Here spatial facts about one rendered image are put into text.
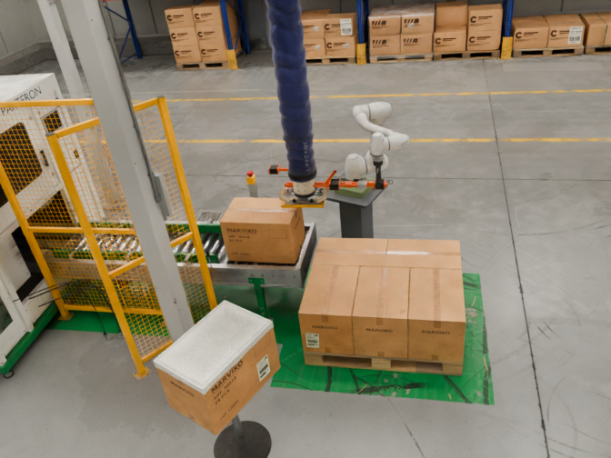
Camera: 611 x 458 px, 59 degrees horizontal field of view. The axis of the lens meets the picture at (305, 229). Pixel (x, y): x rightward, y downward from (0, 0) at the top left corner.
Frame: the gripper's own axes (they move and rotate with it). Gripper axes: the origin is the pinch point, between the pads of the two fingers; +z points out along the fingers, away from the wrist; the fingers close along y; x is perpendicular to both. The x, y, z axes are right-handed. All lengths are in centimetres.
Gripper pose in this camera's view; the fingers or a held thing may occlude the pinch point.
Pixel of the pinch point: (378, 183)
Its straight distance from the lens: 426.9
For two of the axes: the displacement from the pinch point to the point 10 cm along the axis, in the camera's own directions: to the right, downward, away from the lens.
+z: 1.0, 8.3, 5.4
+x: 9.8, 0.2, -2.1
